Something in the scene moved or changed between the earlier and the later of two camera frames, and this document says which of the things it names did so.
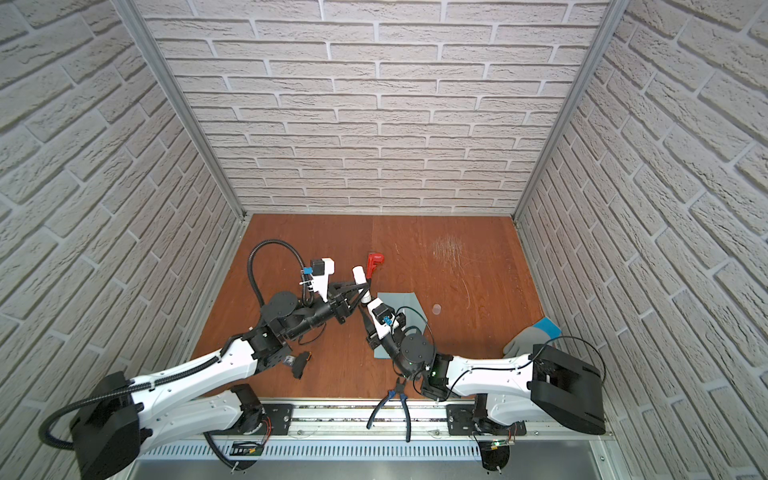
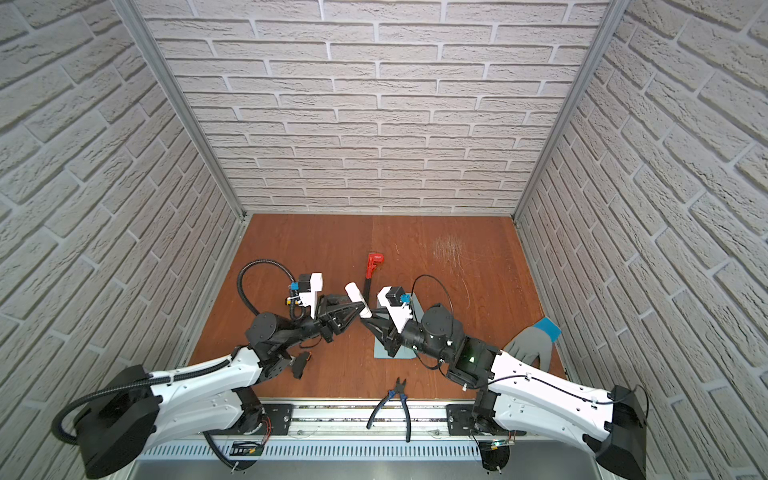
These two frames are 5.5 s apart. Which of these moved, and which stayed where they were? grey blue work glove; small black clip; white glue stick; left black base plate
Moved: white glue stick
Stayed: left black base plate; grey blue work glove; small black clip
